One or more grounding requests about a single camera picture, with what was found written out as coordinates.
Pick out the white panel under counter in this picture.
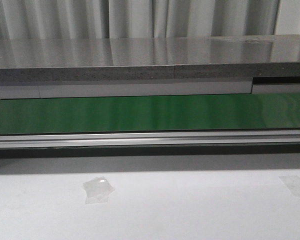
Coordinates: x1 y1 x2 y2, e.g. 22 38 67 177
0 76 300 100

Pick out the crumpled clear tape patch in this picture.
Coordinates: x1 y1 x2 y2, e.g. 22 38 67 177
82 176 115 204

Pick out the grey speckled stone counter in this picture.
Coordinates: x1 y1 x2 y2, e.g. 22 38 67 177
0 35 300 86

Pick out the green conveyor belt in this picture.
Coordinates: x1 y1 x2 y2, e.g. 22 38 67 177
0 93 300 135

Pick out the clear tape strip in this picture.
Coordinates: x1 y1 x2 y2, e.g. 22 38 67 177
279 175 300 197

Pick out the white pleated curtain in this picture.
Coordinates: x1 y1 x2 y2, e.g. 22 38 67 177
0 0 300 40

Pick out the aluminium conveyor side rail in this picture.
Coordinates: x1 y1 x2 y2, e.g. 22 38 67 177
0 129 300 150

